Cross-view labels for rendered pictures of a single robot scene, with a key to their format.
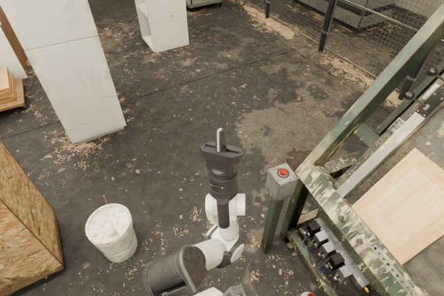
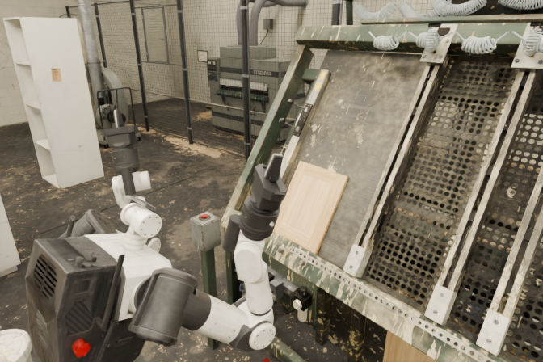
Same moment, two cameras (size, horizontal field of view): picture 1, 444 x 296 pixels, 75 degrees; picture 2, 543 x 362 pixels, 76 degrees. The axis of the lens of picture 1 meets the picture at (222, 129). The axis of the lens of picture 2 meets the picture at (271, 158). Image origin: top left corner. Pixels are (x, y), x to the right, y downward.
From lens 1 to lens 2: 0.80 m
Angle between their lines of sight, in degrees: 29
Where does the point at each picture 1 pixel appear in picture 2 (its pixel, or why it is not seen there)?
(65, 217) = not seen: outside the picture
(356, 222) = (275, 237)
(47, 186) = not seen: outside the picture
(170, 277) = (79, 231)
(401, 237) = (309, 232)
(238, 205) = (142, 176)
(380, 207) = (290, 216)
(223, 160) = (121, 131)
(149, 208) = not seen: hidden behind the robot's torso
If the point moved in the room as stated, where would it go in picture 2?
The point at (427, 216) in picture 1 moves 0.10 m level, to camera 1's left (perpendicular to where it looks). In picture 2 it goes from (320, 204) to (302, 208)
